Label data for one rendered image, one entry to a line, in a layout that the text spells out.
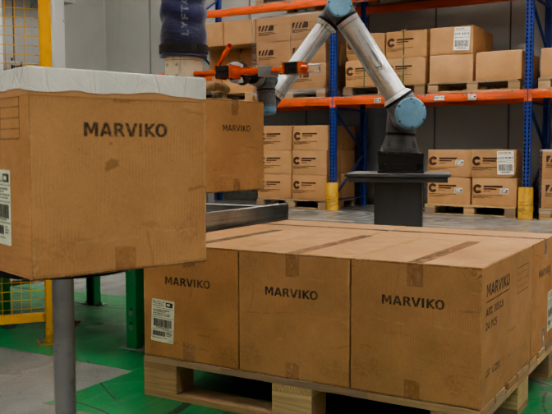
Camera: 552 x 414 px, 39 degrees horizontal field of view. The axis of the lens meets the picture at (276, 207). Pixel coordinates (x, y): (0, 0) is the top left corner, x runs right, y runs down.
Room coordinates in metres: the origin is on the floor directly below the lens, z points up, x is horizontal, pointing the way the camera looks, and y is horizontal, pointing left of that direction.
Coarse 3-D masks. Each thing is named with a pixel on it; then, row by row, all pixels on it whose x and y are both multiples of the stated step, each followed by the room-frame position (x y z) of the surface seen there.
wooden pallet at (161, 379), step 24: (144, 360) 2.73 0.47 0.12; (168, 360) 2.68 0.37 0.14; (168, 384) 2.68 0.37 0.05; (192, 384) 2.74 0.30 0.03; (288, 384) 2.43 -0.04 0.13; (312, 384) 2.39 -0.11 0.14; (216, 408) 2.57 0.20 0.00; (240, 408) 2.53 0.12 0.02; (264, 408) 2.51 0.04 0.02; (288, 408) 2.43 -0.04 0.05; (312, 408) 2.40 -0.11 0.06; (432, 408) 2.19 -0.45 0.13; (456, 408) 2.16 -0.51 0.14; (504, 408) 2.51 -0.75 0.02
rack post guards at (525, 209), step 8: (328, 184) 11.12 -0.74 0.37; (336, 184) 11.08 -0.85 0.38; (328, 192) 11.12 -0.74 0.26; (336, 192) 11.08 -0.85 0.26; (520, 192) 9.72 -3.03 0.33; (528, 192) 9.67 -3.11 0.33; (328, 200) 11.12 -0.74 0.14; (336, 200) 11.08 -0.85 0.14; (520, 200) 9.72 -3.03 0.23; (528, 200) 9.67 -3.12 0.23; (328, 208) 11.12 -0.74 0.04; (336, 208) 11.08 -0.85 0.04; (520, 208) 9.72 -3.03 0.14; (528, 208) 9.67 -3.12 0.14; (520, 216) 9.72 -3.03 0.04; (528, 216) 9.67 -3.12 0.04
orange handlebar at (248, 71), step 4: (244, 68) 3.45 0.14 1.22; (248, 68) 3.43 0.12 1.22; (252, 68) 3.42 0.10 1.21; (256, 68) 3.41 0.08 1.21; (272, 68) 3.36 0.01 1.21; (276, 68) 3.35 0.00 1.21; (280, 68) 3.34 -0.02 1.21; (304, 68) 3.29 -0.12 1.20; (308, 68) 3.32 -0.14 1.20; (196, 72) 3.58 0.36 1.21; (200, 72) 3.57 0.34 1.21; (204, 72) 3.56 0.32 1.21; (208, 72) 3.55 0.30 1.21; (212, 72) 3.53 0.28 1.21; (232, 72) 3.48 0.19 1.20; (236, 72) 3.47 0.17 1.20; (240, 72) 3.46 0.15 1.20; (244, 72) 3.45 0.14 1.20; (248, 72) 3.44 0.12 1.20; (252, 72) 3.43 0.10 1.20; (256, 72) 3.42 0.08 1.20; (200, 76) 3.63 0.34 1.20; (204, 76) 3.84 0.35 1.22; (208, 76) 3.87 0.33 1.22; (208, 80) 3.87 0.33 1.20
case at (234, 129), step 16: (208, 112) 3.31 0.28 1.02; (224, 112) 3.40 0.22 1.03; (240, 112) 3.48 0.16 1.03; (256, 112) 3.58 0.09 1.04; (208, 128) 3.31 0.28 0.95; (224, 128) 3.40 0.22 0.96; (240, 128) 3.48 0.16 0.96; (256, 128) 3.58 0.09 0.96; (208, 144) 3.31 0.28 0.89; (224, 144) 3.40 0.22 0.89; (240, 144) 3.48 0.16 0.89; (256, 144) 3.58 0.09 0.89; (208, 160) 3.31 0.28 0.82; (224, 160) 3.40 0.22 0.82; (240, 160) 3.48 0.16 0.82; (256, 160) 3.58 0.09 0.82; (208, 176) 3.31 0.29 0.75; (224, 176) 3.40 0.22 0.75; (240, 176) 3.48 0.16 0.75; (256, 176) 3.58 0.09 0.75; (208, 192) 3.31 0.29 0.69
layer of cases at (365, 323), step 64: (256, 256) 2.50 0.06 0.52; (320, 256) 2.38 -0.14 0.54; (384, 256) 2.35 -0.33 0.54; (448, 256) 2.35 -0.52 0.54; (512, 256) 2.40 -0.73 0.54; (192, 320) 2.63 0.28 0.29; (256, 320) 2.50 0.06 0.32; (320, 320) 2.38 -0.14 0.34; (384, 320) 2.27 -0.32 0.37; (448, 320) 2.17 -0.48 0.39; (512, 320) 2.42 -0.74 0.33; (384, 384) 2.27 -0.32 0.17; (448, 384) 2.17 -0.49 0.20
